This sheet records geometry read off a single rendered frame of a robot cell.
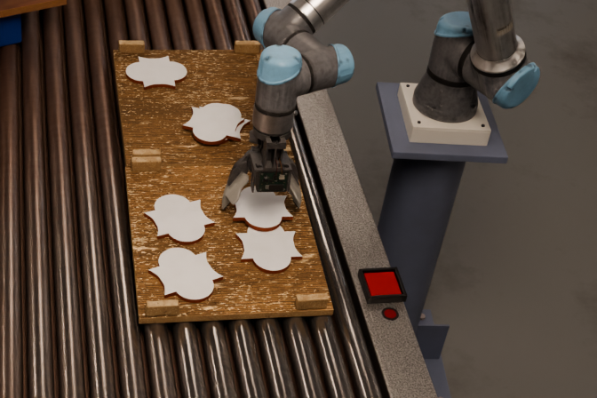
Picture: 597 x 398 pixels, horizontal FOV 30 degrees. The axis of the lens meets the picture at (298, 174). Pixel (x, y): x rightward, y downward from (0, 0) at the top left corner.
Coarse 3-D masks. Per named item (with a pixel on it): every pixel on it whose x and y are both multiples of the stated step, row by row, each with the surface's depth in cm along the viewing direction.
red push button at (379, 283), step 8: (384, 272) 211; (392, 272) 212; (368, 280) 209; (376, 280) 209; (384, 280) 210; (392, 280) 210; (368, 288) 208; (376, 288) 208; (384, 288) 208; (392, 288) 208
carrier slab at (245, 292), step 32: (128, 192) 218; (160, 192) 219; (192, 192) 221; (288, 192) 224; (224, 224) 215; (288, 224) 217; (224, 256) 208; (160, 288) 200; (224, 288) 202; (256, 288) 203; (288, 288) 204; (320, 288) 205; (160, 320) 195; (192, 320) 196
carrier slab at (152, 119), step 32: (128, 64) 251; (192, 64) 254; (224, 64) 256; (256, 64) 257; (128, 96) 242; (160, 96) 243; (192, 96) 245; (224, 96) 246; (128, 128) 233; (160, 128) 235; (128, 160) 226; (192, 160) 228; (224, 160) 229
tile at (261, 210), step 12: (264, 192) 222; (240, 204) 217; (252, 204) 218; (264, 204) 218; (276, 204) 219; (240, 216) 214; (252, 216) 215; (264, 216) 215; (276, 216) 216; (288, 216) 216; (264, 228) 212
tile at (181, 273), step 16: (160, 256) 205; (176, 256) 205; (192, 256) 206; (160, 272) 201; (176, 272) 202; (192, 272) 202; (208, 272) 203; (176, 288) 199; (192, 288) 199; (208, 288) 200
